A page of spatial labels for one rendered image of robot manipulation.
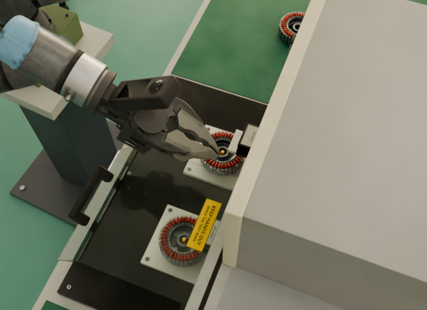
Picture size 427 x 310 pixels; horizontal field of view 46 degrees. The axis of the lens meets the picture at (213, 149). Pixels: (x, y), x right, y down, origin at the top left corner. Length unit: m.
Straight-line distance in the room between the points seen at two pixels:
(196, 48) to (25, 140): 1.09
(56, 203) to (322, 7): 1.55
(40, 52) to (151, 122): 0.19
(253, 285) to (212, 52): 0.86
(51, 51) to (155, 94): 0.17
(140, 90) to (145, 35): 1.85
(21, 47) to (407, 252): 0.57
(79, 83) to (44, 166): 1.48
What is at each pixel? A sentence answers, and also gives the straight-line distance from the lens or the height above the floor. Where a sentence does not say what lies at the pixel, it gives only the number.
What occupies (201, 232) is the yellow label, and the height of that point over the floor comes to 1.07.
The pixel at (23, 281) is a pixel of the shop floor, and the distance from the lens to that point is 2.06.
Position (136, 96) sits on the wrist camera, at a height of 1.29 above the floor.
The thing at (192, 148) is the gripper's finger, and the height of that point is 1.21.
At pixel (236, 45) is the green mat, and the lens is 1.50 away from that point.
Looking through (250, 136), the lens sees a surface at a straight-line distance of 1.11.
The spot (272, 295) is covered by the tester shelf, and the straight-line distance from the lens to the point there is 0.78.
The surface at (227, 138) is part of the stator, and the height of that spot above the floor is 0.82.
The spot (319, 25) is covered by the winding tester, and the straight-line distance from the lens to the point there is 0.78.
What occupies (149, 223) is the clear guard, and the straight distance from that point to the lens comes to 0.87.
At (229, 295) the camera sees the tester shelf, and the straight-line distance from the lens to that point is 0.77.
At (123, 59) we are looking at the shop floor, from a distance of 2.49.
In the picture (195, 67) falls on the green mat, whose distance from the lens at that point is 1.45.
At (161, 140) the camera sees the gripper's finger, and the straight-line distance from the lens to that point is 0.75.
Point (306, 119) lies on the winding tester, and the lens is 0.67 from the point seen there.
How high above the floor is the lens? 1.87
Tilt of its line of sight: 60 degrees down
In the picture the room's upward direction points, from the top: straight up
